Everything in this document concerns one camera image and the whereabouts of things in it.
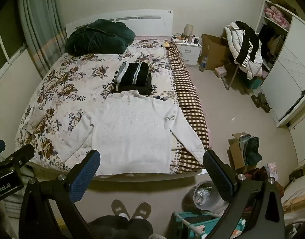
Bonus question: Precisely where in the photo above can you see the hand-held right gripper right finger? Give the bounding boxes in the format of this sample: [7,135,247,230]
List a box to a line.
[203,150,285,239]

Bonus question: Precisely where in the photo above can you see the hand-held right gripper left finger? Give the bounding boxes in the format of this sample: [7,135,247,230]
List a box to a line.
[19,149,101,239]

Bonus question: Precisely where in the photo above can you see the white towel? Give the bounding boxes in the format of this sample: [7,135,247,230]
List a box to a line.
[56,90,205,176]

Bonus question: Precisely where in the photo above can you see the stack of folded clothes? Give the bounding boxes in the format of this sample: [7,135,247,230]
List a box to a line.
[238,134,263,167]

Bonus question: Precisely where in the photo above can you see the dark hanging clothes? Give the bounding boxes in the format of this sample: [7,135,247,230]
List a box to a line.
[258,25,276,53]

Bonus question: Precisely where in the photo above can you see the translucent trash bin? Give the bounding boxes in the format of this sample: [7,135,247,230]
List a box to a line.
[185,180,229,212]

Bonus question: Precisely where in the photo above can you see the small cardboard box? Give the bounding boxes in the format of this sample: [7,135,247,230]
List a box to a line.
[227,132,263,175]

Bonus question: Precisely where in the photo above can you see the beige folded cloth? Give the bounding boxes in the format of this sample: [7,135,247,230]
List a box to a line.
[25,107,46,133]

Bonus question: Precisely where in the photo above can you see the person's left foot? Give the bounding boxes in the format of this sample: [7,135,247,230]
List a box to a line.
[111,200,130,219]

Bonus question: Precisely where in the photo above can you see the person's foot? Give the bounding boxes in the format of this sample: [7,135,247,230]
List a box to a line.
[111,200,130,219]
[131,202,152,219]

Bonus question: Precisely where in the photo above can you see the teal plastic basket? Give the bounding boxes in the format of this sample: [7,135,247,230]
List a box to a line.
[172,210,248,239]

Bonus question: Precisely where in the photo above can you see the pink patterned bag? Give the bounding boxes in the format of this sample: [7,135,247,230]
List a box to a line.
[266,163,279,180]

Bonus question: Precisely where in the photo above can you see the person's legs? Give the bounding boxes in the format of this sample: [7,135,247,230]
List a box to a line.
[86,215,153,239]

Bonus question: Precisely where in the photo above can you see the person's right foot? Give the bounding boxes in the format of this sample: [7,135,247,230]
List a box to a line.
[131,202,152,219]

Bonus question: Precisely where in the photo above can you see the brown checked blanket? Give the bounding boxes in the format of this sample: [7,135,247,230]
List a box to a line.
[165,46,210,173]

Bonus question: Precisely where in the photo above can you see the floral blanket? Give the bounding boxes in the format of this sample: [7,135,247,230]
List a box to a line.
[15,40,190,177]

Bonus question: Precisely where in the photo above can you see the wooden chair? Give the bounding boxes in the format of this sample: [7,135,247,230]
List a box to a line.
[221,62,243,90]

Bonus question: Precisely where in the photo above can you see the teal storage bin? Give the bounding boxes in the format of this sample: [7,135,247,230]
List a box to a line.
[246,76,264,90]

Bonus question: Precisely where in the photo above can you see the window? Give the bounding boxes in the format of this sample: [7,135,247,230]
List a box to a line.
[0,0,27,80]

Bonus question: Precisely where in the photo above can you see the dark folded garment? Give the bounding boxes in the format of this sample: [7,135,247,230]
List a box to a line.
[111,75,154,96]

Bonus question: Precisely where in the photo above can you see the plastic water bottle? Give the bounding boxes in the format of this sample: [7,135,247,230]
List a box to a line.
[199,55,208,72]

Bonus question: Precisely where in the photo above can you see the black white-striped folded garment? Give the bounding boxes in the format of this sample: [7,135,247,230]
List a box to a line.
[115,61,149,85]

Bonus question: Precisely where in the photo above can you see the white wardrobe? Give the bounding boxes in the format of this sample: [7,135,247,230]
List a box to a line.
[255,0,305,127]

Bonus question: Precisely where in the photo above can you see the grey-green curtain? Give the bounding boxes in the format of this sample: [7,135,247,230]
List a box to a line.
[17,0,68,71]

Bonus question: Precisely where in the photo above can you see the white nightstand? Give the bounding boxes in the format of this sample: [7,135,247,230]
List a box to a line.
[171,36,202,67]

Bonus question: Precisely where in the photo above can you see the large cardboard box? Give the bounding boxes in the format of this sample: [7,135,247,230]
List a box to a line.
[197,33,233,71]

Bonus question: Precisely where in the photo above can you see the black white-striped jacket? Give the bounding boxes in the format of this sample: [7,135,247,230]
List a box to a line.
[235,20,260,68]

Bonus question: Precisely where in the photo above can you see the white bed headboard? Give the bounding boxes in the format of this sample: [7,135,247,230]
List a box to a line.
[65,9,174,39]

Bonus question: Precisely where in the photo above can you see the pink floral bedding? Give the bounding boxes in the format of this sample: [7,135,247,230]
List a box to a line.
[264,6,290,29]

